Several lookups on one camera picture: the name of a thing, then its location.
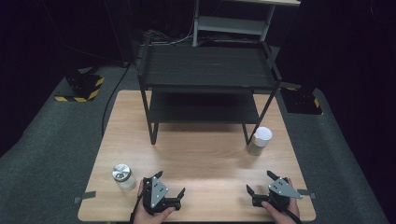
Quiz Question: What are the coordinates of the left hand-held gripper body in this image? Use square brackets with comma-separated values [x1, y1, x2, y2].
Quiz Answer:
[142, 175, 182, 216]

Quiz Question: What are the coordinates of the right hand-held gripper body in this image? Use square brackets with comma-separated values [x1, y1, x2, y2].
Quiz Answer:
[251, 176, 304, 213]

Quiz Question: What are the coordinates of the silver-lid glass jar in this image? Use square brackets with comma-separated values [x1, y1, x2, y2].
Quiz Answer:
[111, 163, 137, 192]

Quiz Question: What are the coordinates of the white-lid glass seasoning jar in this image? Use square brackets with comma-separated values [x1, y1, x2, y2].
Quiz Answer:
[247, 126, 274, 157]

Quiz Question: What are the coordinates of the black two-tier shelf rack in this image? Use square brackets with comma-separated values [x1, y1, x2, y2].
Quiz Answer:
[137, 39, 283, 146]

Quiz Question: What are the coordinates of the person's right hand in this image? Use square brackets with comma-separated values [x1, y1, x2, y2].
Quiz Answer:
[261, 177, 301, 224]

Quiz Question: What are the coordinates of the person's left hand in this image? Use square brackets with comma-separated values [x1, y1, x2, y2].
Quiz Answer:
[133, 179, 177, 224]

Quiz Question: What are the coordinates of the grey tape tab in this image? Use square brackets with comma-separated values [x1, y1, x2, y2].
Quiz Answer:
[296, 189, 318, 201]
[73, 190, 97, 205]

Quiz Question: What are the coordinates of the black stand base striped tape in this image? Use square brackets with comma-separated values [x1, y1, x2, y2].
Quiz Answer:
[279, 81, 324, 116]
[54, 72, 106, 104]

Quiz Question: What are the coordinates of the left hand-held gripper cable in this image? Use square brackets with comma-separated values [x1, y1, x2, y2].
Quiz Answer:
[129, 189, 148, 224]

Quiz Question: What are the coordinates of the hand-held gripper cable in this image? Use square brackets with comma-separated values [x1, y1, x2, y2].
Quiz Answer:
[129, 189, 148, 224]
[279, 206, 304, 224]

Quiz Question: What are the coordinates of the right hand-held gripper cable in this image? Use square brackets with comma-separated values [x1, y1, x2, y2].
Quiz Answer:
[279, 206, 304, 224]

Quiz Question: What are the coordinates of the black floor cable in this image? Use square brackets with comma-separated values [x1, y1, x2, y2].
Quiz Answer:
[101, 63, 132, 137]

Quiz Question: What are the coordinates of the bundle of cables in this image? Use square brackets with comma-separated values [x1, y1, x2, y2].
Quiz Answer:
[142, 28, 194, 47]

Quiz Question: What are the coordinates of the grey metal frame shelf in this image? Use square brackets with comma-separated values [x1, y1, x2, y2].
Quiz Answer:
[191, 0, 302, 48]

